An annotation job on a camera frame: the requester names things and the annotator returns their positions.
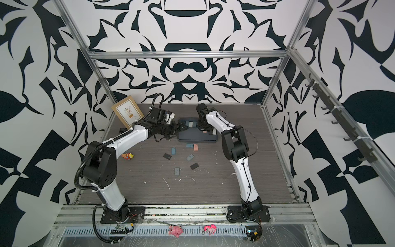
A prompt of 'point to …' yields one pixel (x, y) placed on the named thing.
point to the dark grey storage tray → (193, 134)
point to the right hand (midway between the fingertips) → (202, 126)
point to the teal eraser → (189, 145)
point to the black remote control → (122, 130)
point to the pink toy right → (210, 229)
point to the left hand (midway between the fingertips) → (182, 128)
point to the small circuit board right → (251, 232)
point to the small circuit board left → (121, 229)
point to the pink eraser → (195, 147)
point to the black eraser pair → (167, 156)
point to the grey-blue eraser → (190, 157)
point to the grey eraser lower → (177, 171)
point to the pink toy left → (176, 230)
